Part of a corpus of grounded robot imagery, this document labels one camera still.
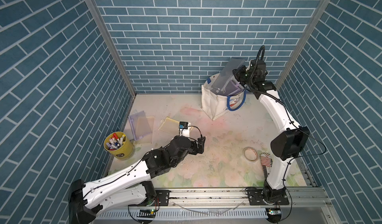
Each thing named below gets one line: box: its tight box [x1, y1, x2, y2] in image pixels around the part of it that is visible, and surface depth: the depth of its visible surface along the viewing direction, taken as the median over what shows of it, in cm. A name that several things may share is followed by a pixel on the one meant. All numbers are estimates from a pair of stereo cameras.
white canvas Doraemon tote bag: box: [200, 73, 247, 121], surface depth 101 cm
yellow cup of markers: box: [103, 131, 135, 161], surface depth 82 cm
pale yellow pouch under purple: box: [135, 115, 155, 144], surface depth 101 cm
